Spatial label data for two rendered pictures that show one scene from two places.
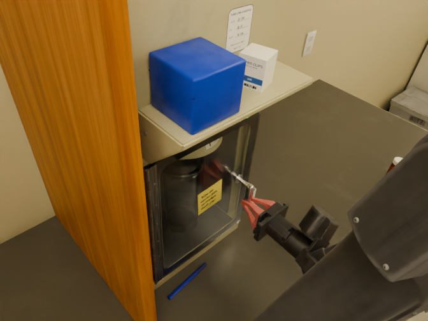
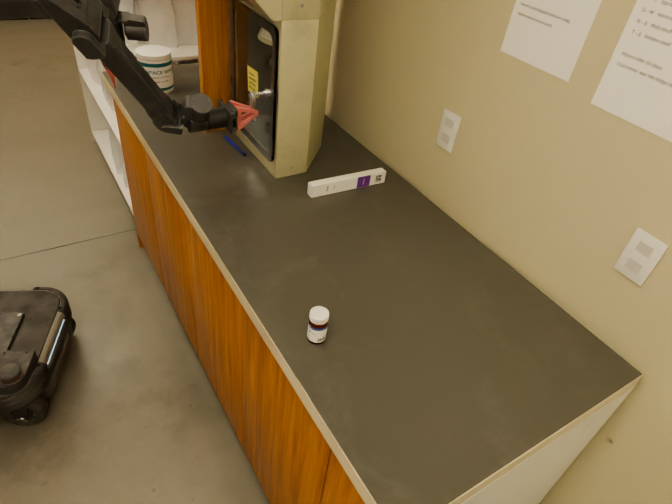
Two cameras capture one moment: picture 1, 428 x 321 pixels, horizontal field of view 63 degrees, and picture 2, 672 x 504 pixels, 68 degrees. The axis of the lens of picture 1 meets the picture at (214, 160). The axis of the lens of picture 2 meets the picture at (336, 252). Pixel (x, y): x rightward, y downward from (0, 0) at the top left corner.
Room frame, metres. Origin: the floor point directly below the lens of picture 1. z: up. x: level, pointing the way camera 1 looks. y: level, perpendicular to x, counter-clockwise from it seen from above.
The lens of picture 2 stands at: (1.13, -1.39, 1.78)
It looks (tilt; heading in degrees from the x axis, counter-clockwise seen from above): 39 degrees down; 99
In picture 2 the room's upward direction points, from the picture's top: 8 degrees clockwise
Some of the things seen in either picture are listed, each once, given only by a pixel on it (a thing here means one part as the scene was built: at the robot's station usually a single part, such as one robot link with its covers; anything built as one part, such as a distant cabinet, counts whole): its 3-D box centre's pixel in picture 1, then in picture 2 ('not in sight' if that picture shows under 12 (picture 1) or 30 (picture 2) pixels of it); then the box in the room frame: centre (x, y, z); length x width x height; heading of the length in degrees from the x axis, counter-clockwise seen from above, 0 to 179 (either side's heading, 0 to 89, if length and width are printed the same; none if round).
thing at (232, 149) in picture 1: (205, 200); (252, 82); (0.56, 0.01, 1.19); 0.30 x 0.01 x 0.40; 136
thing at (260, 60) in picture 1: (256, 67); not in sight; (0.57, -0.06, 1.54); 0.05 x 0.05 x 0.06; 64
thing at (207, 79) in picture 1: (196, 83); not in sight; (0.47, 0.04, 1.56); 0.10 x 0.10 x 0.09; 46
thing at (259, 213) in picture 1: (258, 209); (242, 114); (0.59, -0.12, 1.15); 0.09 x 0.07 x 0.07; 46
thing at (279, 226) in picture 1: (279, 228); (218, 117); (0.53, -0.17, 1.14); 0.10 x 0.07 x 0.07; 136
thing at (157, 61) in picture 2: not in sight; (155, 69); (0.02, 0.35, 1.02); 0.13 x 0.13 x 0.15
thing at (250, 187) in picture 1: (243, 193); (258, 105); (0.62, -0.08, 1.17); 0.05 x 0.03 x 0.10; 46
